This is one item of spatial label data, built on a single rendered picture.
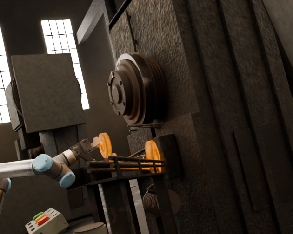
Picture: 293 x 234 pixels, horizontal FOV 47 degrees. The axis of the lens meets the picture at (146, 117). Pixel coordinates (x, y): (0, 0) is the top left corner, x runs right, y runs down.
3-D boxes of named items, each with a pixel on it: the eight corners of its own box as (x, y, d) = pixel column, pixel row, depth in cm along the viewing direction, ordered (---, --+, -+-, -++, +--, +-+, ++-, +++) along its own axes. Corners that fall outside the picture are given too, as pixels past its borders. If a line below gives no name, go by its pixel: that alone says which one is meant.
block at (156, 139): (178, 175, 192) (168, 133, 194) (185, 175, 185) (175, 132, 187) (162, 179, 188) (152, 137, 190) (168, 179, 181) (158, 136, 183)
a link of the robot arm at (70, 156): (71, 165, 192) (68, 166, 201) (79, 161, 194) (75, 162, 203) (63, 152, 192) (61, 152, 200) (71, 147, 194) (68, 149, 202)
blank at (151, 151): (163, 178, 157) (156, 180, 158) (160, 151, 167) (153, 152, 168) (153, 161, 146) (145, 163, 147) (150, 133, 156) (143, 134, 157)
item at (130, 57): (133, 131, 233) (118, 66, 237) (163, 120, 190) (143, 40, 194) (124, 133, 230) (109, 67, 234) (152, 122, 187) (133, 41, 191)
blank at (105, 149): (101, 135, 215) (96, 136, 214) (108, 129, 202) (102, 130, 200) (107, 159, 212) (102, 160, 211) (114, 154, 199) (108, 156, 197)
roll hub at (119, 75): (121, 118, 221) (111, 77, 223) (136, 110, 195) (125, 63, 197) (113, 120, 218) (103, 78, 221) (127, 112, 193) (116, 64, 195)
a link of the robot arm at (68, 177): (54, 183, 175) (45, 171, 184) (69, 191, 183) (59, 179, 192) (66, 169, 176) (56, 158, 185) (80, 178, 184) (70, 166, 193)
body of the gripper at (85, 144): (88, 137, 199) (70, 147, 194) (95, 150, 200) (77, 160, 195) (85, 139, 206) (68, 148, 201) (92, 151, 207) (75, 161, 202)
